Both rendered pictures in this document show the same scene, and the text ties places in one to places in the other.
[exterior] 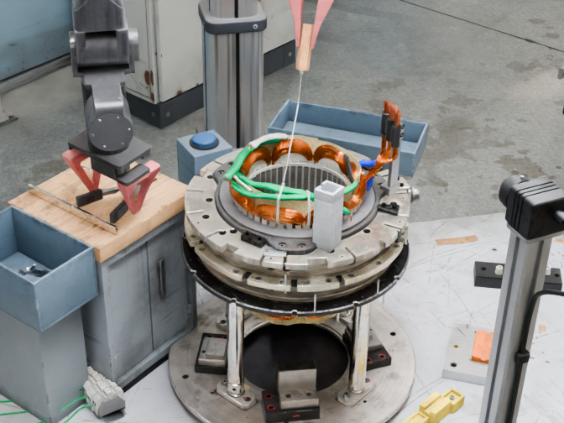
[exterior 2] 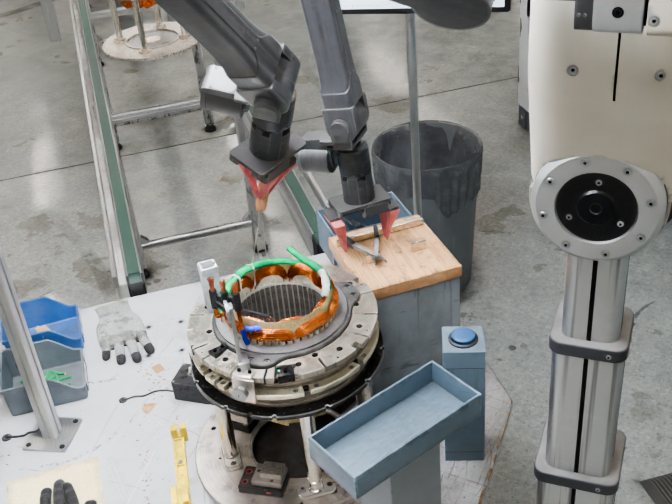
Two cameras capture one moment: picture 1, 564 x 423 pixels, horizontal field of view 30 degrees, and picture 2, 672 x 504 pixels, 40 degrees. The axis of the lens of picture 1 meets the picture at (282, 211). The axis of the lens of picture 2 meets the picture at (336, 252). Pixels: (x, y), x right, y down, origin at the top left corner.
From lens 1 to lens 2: 229 cm
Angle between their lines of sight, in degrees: 97
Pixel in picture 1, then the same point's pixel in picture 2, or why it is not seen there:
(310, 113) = (459, 415)
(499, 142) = not seen: outside the picture
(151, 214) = (348, 265)
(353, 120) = (421, 440)
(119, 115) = not seen: hidden behind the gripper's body
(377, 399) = (215, 466)
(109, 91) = (314, 136)
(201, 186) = (339, 275)
